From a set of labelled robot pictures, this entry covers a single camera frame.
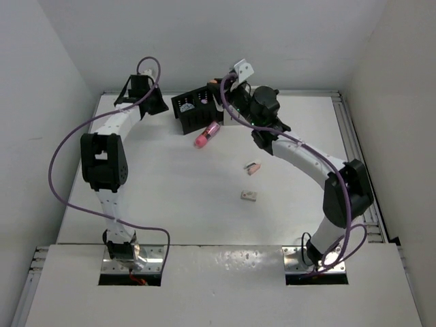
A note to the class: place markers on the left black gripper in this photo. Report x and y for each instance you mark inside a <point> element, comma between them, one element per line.
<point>161,106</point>

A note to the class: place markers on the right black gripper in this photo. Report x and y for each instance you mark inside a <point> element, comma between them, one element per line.
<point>230,93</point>

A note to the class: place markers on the black slotted container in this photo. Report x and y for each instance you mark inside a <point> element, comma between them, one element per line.
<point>199,117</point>

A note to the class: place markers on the blue cap glue stick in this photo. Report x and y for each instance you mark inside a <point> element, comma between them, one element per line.
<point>186,107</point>

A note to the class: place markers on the pink crayon tube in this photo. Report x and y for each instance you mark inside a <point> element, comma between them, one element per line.
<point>207,134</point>

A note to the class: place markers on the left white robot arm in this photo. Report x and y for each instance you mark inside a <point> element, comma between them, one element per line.
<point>105,168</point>

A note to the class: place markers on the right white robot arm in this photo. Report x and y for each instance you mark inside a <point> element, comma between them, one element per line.
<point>346,185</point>

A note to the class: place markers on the white slotted container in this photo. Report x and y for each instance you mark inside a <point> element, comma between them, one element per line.
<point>228,119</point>

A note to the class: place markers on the pink mini stapler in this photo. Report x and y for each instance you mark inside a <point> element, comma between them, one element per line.
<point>252,167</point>

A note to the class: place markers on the small eraser box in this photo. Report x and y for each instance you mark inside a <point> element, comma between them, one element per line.
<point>249,195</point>

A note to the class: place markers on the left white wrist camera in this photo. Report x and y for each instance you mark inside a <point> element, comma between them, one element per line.
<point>148,72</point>

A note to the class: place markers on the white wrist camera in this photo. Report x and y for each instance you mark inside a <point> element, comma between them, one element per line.
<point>243,70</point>
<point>148,72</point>

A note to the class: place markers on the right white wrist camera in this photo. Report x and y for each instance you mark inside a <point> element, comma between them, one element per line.
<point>243,70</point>

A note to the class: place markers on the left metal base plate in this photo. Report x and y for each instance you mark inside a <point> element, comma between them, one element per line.
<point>148,261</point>

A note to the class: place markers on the metal base plate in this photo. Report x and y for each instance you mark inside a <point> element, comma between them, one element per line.
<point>294,264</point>
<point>148,261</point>

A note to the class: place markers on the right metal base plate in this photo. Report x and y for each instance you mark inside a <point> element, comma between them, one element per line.
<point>294,264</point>

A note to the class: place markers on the left aluminium frame rail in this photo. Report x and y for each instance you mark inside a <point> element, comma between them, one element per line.
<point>29,289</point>

